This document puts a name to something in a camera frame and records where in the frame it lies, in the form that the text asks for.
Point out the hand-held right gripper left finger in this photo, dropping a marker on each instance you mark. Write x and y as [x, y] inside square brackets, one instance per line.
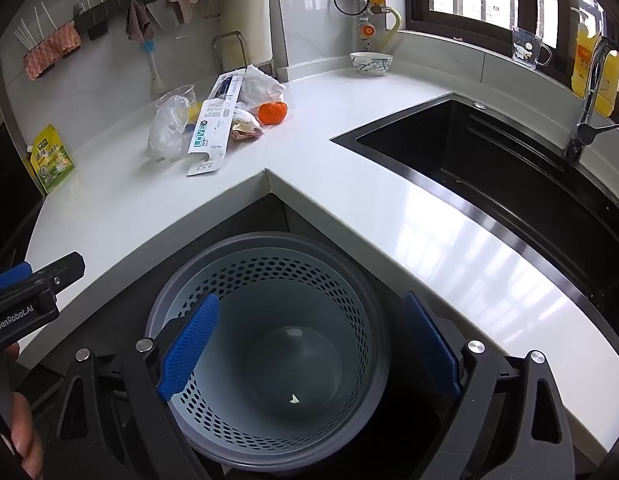
[189, 345]

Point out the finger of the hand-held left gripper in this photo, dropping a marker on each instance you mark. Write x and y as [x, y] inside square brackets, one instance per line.
[64, 267]
[9, 276]

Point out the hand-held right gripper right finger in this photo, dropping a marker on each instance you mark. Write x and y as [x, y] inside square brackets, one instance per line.
[432, 345]

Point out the grey perforated waste basket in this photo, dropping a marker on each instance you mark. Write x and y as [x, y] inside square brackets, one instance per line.
[299, 310]

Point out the white tissue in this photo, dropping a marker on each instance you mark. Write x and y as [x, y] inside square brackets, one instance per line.
[259, 87]

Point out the person's left hand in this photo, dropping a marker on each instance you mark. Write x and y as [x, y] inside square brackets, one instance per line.
[27, 435]

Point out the black kitchen appliance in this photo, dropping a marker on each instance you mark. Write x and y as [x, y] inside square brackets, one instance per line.
[9, 200]

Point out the yellow green seasoning pouch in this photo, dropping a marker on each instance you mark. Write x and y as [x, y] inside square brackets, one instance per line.
[52, 160]

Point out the small white paper scrap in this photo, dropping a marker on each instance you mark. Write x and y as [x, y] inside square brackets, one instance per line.
[294, 399]

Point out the clear plastic bag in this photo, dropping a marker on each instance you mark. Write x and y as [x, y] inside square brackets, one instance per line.
[164, 132]

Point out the black kitchen sink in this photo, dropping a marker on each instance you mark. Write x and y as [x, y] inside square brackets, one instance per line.
[489, 170]

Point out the white blue toothbrush package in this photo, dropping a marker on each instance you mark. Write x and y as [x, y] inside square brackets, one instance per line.
[207, 130]

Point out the clear plastic cup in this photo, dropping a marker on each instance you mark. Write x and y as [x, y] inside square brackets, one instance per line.
[182, 94]

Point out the pink wavy dish cloth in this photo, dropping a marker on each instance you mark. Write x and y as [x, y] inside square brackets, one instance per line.
[49, 52]

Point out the blue white bottle brush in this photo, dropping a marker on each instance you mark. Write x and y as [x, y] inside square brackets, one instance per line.
[154, 70]

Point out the bundle of white sticks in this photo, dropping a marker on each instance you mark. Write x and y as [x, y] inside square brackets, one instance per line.
[27, 32]

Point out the orange mandarin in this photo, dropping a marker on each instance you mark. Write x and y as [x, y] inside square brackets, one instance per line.
[273, 113]

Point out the brown hanging cloth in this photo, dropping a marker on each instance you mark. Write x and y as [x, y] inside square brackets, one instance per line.
[137, 22]

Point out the metal fork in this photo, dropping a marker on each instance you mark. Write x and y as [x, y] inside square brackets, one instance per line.
[78, 9]

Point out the metal cutting board rack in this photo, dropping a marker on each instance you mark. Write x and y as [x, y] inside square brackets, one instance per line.
[227, 35]

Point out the white blue patterned bowl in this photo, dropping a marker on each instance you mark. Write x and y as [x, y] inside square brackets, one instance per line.
[372, 65]

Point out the chrome faucet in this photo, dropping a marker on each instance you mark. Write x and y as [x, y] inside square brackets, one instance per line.
[592, 80]

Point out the clear cartoon print cup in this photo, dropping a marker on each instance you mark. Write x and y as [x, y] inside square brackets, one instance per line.
[527, 47]

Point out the white cutting board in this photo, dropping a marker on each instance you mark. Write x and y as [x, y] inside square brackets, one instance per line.
[244, 10]

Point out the gas regulator with orange knob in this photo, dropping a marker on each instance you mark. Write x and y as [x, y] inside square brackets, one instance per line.
[365, 30]

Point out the yellow dish soap bottle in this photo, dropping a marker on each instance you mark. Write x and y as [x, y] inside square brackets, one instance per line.
[582, 60]

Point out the black wall hook rail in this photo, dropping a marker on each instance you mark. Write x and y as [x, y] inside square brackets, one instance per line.
[119, 2]

